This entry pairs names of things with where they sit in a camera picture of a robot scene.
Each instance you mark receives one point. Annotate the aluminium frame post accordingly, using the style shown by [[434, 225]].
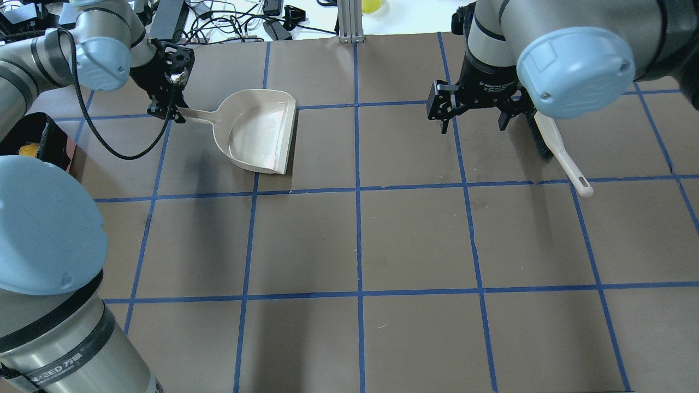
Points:
[[350, 21]]

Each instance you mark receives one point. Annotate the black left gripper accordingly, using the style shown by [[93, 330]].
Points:
[[151, 78]]

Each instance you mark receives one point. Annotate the bin with black bag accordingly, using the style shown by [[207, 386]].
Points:
[[56, 147]]

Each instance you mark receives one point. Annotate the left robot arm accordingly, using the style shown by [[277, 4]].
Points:
[[58, 335]]

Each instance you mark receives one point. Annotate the beige hand brush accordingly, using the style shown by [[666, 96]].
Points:
[[549, 144]]

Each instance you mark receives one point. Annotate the beige plastic dustpan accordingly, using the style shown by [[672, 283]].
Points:
[[253, 128]]

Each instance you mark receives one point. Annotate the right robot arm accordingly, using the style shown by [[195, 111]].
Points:
[[565, 59]]

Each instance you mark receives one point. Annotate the brown potato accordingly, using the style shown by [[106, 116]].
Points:
[[30, 150]]

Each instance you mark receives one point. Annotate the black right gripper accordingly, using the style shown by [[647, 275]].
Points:
[[487, 82]]

